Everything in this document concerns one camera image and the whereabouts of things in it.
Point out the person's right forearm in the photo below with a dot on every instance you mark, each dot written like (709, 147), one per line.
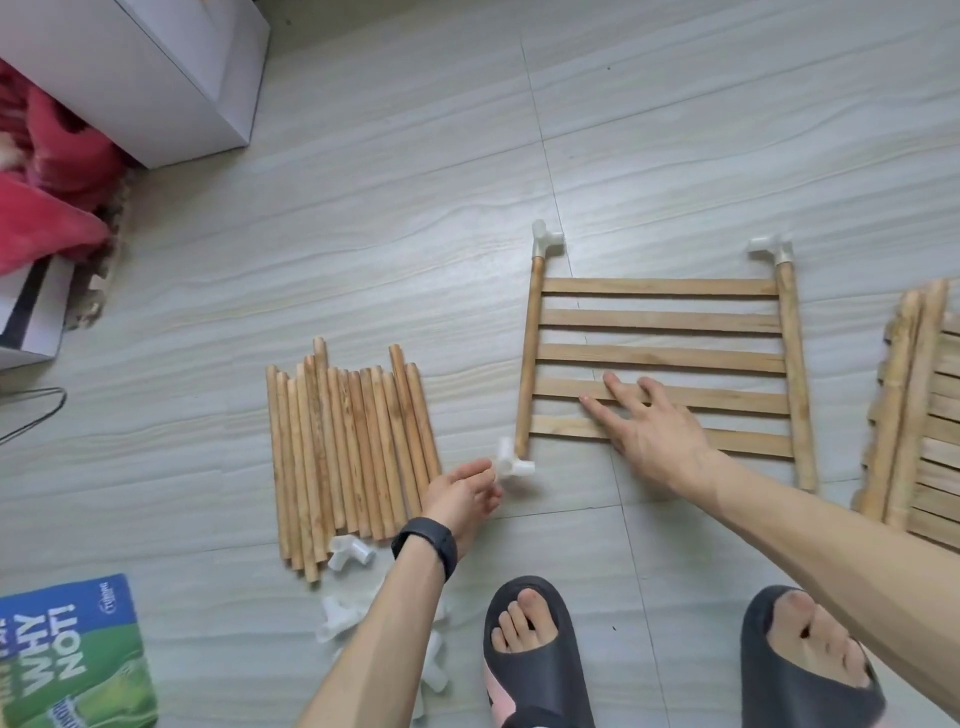
(840, 563)

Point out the green cardboard box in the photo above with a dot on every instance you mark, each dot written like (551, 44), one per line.
(75, 660)

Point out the pile of white connectors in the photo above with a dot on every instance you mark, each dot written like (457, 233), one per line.
(353, 608)

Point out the pile of wooden dowels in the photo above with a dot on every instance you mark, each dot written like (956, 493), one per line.
(353, 450)

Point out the red fleece blanket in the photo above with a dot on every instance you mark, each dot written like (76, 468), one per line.
(53, 180)

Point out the flat white box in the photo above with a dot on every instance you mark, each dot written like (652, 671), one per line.
(23, 315)

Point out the black smartwatch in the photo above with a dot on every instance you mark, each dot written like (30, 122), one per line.
(426, 543)

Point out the person's right hand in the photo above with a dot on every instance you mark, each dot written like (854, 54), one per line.
(660, 435)

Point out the person's left hand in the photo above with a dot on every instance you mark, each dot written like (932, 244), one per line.
(462, 503)

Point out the person's left forearm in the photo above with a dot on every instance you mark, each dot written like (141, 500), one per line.
(375, 645)

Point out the white box cabinet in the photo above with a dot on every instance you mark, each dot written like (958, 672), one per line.
(120, 60)

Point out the person's black sandal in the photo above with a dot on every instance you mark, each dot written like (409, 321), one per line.
(548, 683)
(810, 690)

